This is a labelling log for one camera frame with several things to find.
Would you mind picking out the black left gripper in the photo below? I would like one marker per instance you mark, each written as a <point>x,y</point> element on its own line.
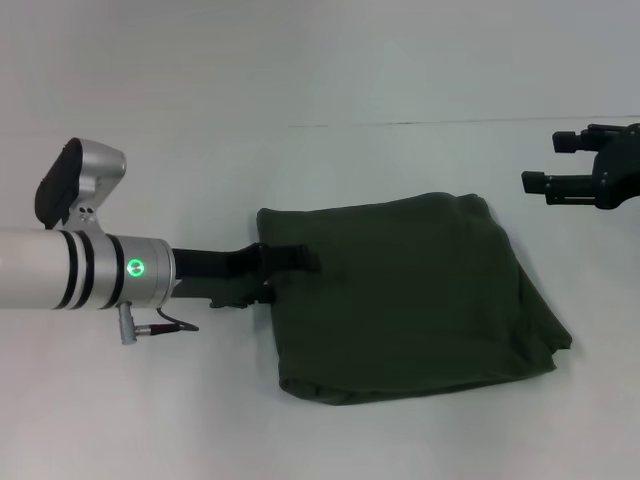
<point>210,265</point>

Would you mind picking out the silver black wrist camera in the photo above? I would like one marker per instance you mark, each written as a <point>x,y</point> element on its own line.
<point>75,185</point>

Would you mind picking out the dark green printed shirt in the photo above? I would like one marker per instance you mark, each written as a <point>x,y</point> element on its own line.
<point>400,300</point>

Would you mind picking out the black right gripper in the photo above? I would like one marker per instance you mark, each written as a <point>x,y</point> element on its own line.
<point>620,170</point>

